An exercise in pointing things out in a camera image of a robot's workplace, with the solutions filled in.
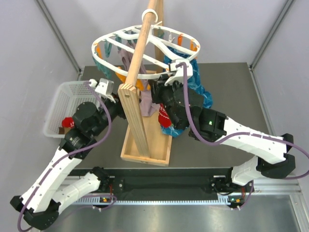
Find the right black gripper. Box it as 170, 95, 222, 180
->
151, 74, 184, 131

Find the red santa christmas sock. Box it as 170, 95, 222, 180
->
158, 104, 172, 128

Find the white oval clip hanger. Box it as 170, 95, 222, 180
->
91, 8, 200, 83

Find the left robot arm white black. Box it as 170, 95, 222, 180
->
10, 100, 126, 231

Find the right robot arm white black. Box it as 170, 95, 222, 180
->
149, 75, 295, 191

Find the mauve cloth on hanger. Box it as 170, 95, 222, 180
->
118, 48, 160, 116

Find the blue patterned cloth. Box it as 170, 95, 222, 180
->
160, 45, 214, 138

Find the wooden drying rack stand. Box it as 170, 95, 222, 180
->
118, 0, 172, 167

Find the white perforated plastic basket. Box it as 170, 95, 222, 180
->
43, 81, 100, 138

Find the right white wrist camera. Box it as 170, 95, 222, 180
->
165, 58, 193, 86

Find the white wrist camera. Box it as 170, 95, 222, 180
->
165, 58, 193, 86
89, 78, 116, 103

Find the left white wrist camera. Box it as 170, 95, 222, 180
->
89, 78, 116, 103

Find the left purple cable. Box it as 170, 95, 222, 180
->
17, 81, 119, 232

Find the purple cable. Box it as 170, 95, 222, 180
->
17, 81, 119, 232
176, 62, 309, 211

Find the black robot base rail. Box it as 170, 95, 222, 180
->
70, 166, 256, 201

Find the grey slotted cable duct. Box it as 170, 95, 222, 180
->
74, 195, 232, 206

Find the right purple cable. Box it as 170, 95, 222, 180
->
176, 62, 309, 211

